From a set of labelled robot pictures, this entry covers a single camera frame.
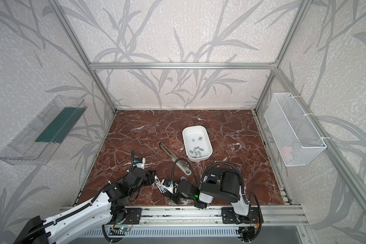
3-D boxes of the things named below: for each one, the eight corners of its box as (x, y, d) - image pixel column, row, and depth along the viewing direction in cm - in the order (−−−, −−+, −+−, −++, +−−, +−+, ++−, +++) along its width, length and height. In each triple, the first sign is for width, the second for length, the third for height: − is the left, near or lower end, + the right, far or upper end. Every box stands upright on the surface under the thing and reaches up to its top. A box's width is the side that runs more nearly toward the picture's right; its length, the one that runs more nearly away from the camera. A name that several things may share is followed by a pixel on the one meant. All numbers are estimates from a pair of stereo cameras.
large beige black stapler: (157, 147, 101) (156, 145, 99) (162, 143, 103) (161, 141, 101) (187, 177, 88) (187, 175, 86) (192, 171, 90) (192, 170, 88)
